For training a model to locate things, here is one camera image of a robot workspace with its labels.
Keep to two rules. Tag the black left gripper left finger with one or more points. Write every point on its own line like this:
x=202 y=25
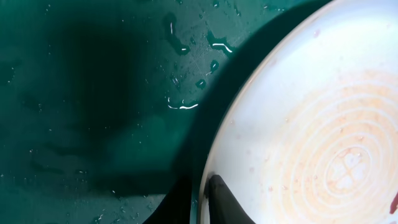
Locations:
x=176 y=205

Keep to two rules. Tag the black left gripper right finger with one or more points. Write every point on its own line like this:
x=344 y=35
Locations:
x=223 y=206

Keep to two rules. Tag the light blue plate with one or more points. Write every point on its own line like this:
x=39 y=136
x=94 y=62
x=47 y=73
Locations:
x=312 y=135

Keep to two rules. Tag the blue plastic tray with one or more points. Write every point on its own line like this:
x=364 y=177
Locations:
x=105 y=105

